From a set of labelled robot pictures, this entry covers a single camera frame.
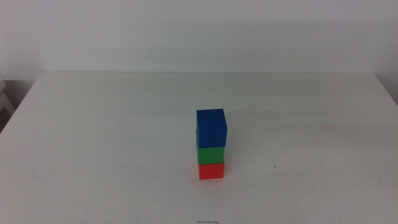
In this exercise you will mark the blue cube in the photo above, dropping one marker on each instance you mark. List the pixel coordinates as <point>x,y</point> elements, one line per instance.
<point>211,127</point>

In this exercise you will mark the green cube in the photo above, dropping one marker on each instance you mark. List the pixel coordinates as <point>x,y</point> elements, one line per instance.
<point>211,155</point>

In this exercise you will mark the red cube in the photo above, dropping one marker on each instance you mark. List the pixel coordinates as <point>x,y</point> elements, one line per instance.
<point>211,171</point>

